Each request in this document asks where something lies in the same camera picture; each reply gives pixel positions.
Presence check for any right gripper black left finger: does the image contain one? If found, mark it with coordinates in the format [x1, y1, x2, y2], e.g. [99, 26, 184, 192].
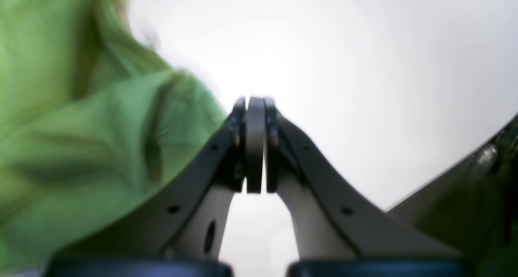
[45, 97, 246, 277]

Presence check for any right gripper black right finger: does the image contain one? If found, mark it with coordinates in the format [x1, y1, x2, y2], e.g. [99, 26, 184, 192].
[265, 98, 466, 277]

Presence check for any green t-shirt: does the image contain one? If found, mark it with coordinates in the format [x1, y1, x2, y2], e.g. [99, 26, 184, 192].
[0, 0, 226, 275]

